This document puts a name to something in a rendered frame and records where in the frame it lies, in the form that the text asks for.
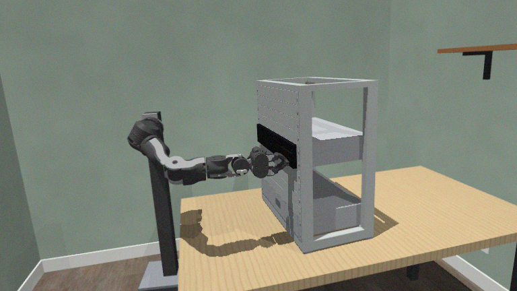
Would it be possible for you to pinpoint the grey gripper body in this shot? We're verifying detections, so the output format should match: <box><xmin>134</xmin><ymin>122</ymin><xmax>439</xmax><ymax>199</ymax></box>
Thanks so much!
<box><xmin>246</xmin><ymin>146</ymin><xmax>269</xmax><ymax>179</ymax></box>

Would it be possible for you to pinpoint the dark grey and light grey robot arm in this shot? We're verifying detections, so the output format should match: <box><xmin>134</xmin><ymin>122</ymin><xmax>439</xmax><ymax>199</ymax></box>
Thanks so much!
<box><xmin>127</xmin><ymin>113</ymin><xmax>250</xmax><ymax>185</ymax></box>

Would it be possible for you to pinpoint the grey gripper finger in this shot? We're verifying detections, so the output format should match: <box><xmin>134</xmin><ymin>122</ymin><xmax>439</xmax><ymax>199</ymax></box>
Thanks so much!
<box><xmin>266</xmin><ymin>152</ymin><xmax>289</xmax><ymax>164</ymax></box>
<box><xmin>267</xmin><ymin>160</ymin><xmax>289</xmax><ymax>176</ymax></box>

